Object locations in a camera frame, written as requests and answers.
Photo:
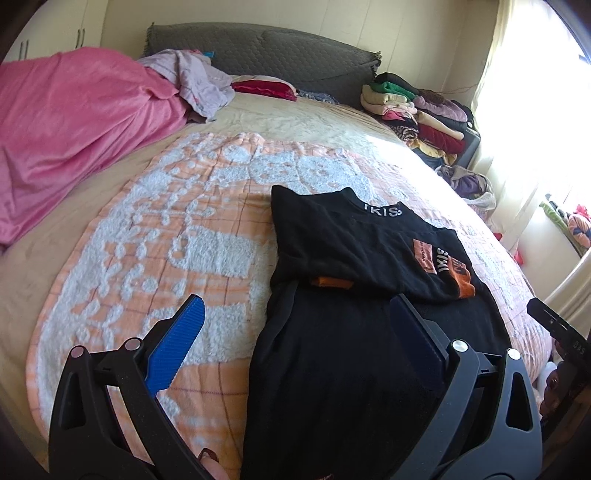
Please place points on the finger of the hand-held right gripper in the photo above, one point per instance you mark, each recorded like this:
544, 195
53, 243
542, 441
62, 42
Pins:
551, 323

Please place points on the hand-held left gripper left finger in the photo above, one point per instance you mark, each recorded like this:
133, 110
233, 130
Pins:
178, 346

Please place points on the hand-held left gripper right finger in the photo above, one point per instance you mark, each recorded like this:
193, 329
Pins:
418, 337

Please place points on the black long-sleeve shirt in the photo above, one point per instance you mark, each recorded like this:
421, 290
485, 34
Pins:
332, 369

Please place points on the bag of clothes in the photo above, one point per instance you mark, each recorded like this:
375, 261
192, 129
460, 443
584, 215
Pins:
468, 187

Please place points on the pile of folded clothes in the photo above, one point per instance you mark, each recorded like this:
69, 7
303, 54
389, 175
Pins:
415, 115

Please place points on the person's right hand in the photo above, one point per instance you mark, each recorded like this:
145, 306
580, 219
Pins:
550, 397

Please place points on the person's left hand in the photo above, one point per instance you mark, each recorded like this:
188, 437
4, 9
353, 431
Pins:
214, 466

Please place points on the orange and white tufted blanket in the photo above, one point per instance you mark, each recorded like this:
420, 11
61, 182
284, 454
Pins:
138, 277

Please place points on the green cloth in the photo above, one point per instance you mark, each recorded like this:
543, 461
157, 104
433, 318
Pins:
556, 221

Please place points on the dark nightstand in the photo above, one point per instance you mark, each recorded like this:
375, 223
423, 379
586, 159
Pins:
468, 147

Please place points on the cream curtain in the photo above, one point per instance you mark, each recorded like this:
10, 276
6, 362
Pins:
517, 115

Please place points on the pink duvet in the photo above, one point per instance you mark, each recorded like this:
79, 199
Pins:
69, 138

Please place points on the dark patterned pillow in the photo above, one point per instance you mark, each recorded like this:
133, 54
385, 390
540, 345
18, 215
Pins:
318, 97

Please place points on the lilac crumpled garment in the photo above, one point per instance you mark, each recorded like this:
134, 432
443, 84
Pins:
198, 83

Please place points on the red folded cloth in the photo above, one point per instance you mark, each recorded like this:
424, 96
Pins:
265, 88

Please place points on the teal cloth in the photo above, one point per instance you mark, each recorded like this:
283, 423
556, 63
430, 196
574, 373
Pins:
207, 54

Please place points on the grey quilted headboard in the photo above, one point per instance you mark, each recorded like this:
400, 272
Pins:
286, 50

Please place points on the cream wardrobe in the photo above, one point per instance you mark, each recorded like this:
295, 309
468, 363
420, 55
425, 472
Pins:
51, 27

